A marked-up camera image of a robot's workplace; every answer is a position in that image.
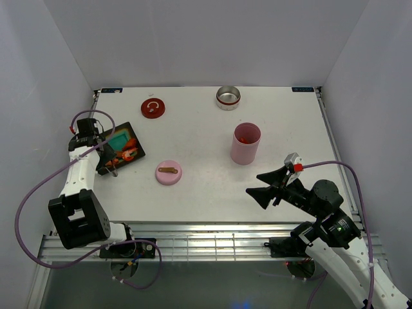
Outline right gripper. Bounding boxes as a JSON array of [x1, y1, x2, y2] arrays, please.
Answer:
[[245, 165, 322, 218]]

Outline metal tongs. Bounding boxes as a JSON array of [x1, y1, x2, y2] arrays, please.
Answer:
[[111, 165, 118, 177]]

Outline pink cylindrical container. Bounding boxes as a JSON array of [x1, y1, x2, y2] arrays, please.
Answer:
[[230, 122, 261, 165]]

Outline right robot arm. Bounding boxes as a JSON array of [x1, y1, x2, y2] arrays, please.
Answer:
[[246, 164, 411, 308]]

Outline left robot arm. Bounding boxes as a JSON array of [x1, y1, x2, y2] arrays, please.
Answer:
[[48, 142, 136, 258]]

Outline black square food plate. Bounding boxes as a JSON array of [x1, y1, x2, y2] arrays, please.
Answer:
[[108, 122, 145, 170]]

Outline left blue label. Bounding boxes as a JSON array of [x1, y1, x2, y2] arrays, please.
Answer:
[[100, 88, 123, 93]]

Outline blue label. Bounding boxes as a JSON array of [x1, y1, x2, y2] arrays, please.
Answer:
[[100, 88, 123, 93], [292, 87, 315, 93]]

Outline red round lid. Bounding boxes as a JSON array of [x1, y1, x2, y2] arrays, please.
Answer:
[[140, 98, 166, 119]]

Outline metal bowl with red band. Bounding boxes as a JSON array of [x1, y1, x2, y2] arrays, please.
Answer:
[[216, 86, 241, 111]]

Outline right blue label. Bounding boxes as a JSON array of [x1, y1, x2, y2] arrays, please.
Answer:
[[292, 87, 315, 93]]

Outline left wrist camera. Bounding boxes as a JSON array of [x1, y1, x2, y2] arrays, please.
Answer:
[[70, 118, 100, 140]]

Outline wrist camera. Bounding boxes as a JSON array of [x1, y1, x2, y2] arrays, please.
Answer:
[[70, 118, 100, 140], [284, 153, 303, 185]]

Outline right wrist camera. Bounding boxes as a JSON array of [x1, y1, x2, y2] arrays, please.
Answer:
[[284, 153, 303, 185]]

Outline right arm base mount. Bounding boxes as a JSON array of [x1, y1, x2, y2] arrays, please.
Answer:
[[263, 236, 324, 259]]

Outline pink lid with brown handle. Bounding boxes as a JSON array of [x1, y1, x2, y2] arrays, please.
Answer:
[[155, 160, 183, 185]]

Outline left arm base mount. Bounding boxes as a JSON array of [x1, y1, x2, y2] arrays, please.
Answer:
[[98, 238, 156, 260]]

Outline aluminium frame rail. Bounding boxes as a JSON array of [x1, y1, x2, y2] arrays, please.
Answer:
[[39, 223, 386, 262]]

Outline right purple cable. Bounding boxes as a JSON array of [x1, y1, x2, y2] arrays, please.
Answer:
[[295, 160, 376, 309]]

